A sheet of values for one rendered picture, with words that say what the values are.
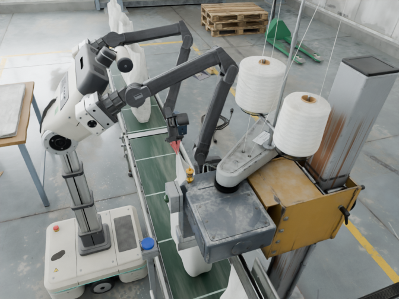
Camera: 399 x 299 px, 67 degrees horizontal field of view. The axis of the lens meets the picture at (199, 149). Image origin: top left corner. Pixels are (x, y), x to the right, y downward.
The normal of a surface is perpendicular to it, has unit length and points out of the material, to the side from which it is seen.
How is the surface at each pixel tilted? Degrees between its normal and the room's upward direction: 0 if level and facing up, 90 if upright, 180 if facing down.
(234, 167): 0
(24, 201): 0
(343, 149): 90
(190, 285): 0
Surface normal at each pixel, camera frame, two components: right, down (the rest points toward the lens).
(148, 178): 0.04, -0.77
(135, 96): 0.18, 0.40
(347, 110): -0.94, 0.18
